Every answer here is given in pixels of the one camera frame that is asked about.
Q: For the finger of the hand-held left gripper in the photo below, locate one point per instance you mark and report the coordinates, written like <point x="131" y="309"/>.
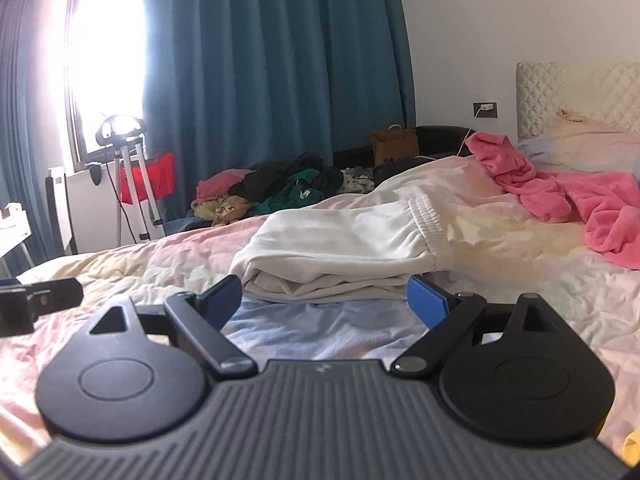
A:
<point x="60" y="292"/>

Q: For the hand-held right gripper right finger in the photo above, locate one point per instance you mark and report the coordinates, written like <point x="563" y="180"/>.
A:
<point x="425" y="300"/>

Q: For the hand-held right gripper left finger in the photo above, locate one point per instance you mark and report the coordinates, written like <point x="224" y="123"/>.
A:
<point x="227" y="295"/>

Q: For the pile of dark clothes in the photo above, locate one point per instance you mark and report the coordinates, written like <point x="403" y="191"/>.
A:
<point x="280" y="185"/>

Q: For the white dressing table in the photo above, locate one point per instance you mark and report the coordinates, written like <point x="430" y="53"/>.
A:
<point x="12" y="240"/>

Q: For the white tissue box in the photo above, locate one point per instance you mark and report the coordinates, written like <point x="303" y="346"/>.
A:
<point x="10" y="212"/>

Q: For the pink garment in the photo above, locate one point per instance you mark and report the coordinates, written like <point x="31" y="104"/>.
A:
<point x="215" y="185"/>

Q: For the black hanging mitt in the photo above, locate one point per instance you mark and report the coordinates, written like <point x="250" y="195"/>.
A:
<point x="95" y="172"/>

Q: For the garment steamer stand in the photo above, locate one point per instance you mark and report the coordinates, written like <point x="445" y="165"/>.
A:
<point x="135" y="175"/>

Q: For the brown paper bag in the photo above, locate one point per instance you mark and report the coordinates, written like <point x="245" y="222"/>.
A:
<point x="395" y="147"/>

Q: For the black sofa bench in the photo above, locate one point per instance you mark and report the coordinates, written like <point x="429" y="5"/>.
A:
<point x="440" y="140"/>

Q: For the narrow blue curtain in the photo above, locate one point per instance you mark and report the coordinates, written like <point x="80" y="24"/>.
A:
<point x="25" y="110"/>

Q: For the pink fleece robe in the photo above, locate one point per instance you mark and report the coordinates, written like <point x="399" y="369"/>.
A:
<point x="600" y="205"/>

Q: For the pastel pillow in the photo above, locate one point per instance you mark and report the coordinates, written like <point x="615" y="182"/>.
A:
<point x="590" y="145"/>

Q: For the wide blue curtain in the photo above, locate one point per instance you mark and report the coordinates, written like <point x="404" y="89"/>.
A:
<point x="275" y="60"/>

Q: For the window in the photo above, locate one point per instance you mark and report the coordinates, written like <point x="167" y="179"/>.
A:
<point x="105" y="50"/>

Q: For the yellow cloth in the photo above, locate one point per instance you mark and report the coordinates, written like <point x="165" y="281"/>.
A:
<point x="632" y="450"/>

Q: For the quilted cream headboard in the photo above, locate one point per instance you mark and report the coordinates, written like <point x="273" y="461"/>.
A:
<point x="575" y="90"/>

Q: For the wall socket with charger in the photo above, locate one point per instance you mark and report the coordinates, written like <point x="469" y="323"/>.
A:
<point x="492" y="110"/>

